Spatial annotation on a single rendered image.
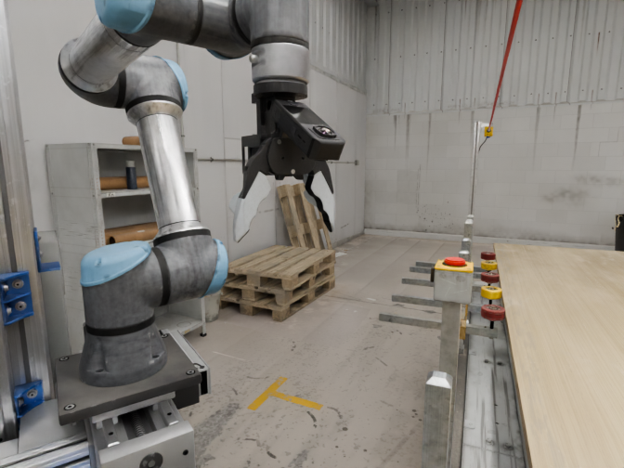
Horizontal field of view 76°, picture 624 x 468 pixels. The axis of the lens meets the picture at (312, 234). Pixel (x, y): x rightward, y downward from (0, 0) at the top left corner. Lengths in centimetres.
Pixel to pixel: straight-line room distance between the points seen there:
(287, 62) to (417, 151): 760
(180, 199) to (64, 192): 212
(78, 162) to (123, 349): 210
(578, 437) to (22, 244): 112
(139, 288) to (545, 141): 756
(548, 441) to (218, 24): 91
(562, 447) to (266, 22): 87
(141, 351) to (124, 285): 13
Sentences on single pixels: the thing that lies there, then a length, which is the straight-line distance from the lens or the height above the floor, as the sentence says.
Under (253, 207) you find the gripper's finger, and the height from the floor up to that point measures 136.
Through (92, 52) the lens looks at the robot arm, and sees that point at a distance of 74.
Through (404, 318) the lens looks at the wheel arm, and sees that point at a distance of 163.
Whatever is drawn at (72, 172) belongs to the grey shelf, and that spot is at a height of 138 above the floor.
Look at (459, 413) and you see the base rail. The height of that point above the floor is 70.
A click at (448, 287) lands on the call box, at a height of 118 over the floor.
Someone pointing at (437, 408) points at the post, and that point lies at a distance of 64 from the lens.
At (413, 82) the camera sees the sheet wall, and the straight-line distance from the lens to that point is 829.
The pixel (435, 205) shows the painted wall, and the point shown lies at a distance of 805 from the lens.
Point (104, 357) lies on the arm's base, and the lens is 80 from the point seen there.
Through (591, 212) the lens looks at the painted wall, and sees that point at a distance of 807.
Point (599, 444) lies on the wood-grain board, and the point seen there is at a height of 90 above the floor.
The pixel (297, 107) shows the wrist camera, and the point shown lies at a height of 149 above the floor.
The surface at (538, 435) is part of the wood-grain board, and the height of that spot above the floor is 90.
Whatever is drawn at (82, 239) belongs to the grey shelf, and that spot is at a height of 97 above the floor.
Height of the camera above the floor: 141
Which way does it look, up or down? 10 degrees down
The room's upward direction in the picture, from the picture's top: straight up
